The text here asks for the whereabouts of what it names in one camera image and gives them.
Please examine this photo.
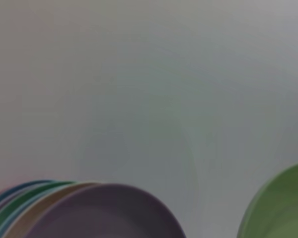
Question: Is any light green plate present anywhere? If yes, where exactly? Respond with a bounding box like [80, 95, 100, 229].
[236, 160, 298, 238]

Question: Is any lavender purple plate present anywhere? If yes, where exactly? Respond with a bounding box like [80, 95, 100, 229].
[27, 183, 187, 238]

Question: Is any beige plate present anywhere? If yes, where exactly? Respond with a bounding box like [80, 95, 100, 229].
[3, 182, 102, 238]

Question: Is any teal plate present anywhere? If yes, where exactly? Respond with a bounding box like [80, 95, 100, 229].
[0, 179, 57, 211]

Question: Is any dark green plate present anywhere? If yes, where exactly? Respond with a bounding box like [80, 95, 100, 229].
[0, 180, 76, 229]

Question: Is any light blue plate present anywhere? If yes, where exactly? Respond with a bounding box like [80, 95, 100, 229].
[0, 185, 73, 238]

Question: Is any grey plate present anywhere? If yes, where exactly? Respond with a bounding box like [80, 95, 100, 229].
[0, 184, 40, 219]

